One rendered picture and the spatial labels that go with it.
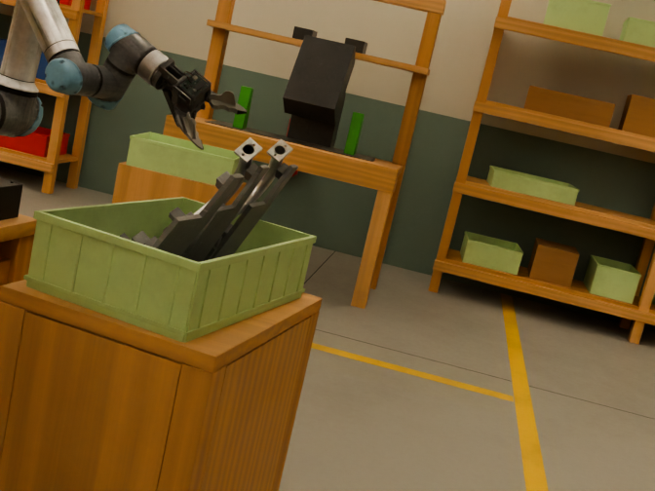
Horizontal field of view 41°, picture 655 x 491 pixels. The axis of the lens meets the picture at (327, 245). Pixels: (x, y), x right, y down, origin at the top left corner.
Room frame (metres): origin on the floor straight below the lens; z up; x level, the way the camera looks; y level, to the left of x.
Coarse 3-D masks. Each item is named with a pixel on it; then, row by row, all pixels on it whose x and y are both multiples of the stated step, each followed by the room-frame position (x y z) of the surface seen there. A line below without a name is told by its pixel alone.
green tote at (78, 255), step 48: (48, 240) 1.84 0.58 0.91; (96, 240) 1.80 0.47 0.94; (288, 240) 2.31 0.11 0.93; (48, 288) 1.83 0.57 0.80; (96, 288) 1.79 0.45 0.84; (144, 288) 1.76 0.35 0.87; (192, 288) 1.72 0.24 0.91; (240, 288) 1.92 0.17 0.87; (288, 288) 2.19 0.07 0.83; (192, 336) 1.75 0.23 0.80
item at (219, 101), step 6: (210, 96) 2.07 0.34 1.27; (216, 96) 2.07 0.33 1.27; (222, 96) 2.06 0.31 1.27; (228, 96) 2.06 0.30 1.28; (234, 96) 2.06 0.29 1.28; (210, 102) 2.08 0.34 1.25; (216, 102) 2.07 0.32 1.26; (222, 102) 2.08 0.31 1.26; (228, 102) 2.08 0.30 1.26; (234, 102) 2.08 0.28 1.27; (216, 108) 2.08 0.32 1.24; (222, 108) 2.08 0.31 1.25; (228, 108) 2.08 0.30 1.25; (234, 108) 2.08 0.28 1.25; (240, 108) 2.08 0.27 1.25
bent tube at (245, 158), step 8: (248, 144) 2.02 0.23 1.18; (256, 144) 2.03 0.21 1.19; (240, 152) 2.00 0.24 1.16; (248, 152) 2.05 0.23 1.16; (256, 152) 2.02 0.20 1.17; (240, 160) 2.04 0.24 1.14; (248, 160) 2.00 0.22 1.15; (240, 168) 2.05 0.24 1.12; (248, 168) 2.05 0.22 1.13; (240, 184) 2.09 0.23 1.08; (232, 192) 2.08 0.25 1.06; (200, 208) 2.04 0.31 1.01
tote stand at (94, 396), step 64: (0, 320) 1.82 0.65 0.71; (64, 320) 1.78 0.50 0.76; (256, 320) 1.99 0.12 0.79; (0, 384) 1.81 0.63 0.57; (64, 384) 1.77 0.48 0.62; (128, 384) 1.73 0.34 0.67; (192, 384) 1.69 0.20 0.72; (256, 384) 1.96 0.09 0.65; (0, 448) 1.81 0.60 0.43; (64, 448) 1.76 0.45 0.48; (128, 448) 1.72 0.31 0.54; (192, 448) 1.69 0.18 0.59; (256, 448) 2.06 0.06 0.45
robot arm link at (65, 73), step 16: (32, 0) 2.02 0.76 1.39; (48, 0) 2.03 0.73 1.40; (32, 16) 2.01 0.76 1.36; (48, 16) 2.01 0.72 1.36; (48, 32) 1.99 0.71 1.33; (64, 32) 2.00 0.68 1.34; (48, 48) 1.98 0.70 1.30; (64, 48) 1.98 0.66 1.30; (48, 64) 1.96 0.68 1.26; (64, 64) 1.94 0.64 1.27; (80, 64) 1.98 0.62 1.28; (48, 80) 1.95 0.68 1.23; (64, 80) 1.93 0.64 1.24; (80, 80) 1.96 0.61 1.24; (96, 80) 2.01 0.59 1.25
